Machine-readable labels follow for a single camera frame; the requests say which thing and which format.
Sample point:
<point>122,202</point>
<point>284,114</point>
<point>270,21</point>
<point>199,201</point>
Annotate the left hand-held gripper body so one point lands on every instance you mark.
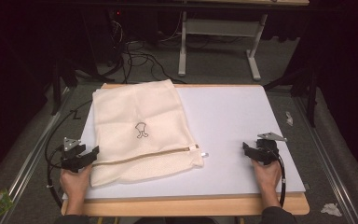
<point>71,157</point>

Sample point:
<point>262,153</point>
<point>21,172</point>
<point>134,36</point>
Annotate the white metal desk frame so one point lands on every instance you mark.
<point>220,27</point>

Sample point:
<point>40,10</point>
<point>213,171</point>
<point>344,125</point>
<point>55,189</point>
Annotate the person's left hand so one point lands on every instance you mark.
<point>74,183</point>

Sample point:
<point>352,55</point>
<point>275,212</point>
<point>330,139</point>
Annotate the small white paper scrap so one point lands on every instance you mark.
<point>289,118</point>

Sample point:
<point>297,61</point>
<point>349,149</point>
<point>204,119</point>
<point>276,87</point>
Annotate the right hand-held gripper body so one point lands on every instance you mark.
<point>268,152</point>

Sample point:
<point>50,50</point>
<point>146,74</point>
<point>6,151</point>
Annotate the black metal stand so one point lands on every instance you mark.
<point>311,102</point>
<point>56,93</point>

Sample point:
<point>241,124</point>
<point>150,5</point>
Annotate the aluminium floor rail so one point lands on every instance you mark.
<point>323,161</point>
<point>28,161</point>

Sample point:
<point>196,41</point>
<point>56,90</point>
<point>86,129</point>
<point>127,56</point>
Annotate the cream mesh laundry bag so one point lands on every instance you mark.
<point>130,109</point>

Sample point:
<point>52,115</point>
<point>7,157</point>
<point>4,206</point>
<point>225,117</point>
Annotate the white table mat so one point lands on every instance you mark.
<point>230,124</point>

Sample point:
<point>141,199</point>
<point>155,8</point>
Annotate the crumpled white tissue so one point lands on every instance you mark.
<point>331,209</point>

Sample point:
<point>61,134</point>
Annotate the person's right hand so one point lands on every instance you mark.
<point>268,177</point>

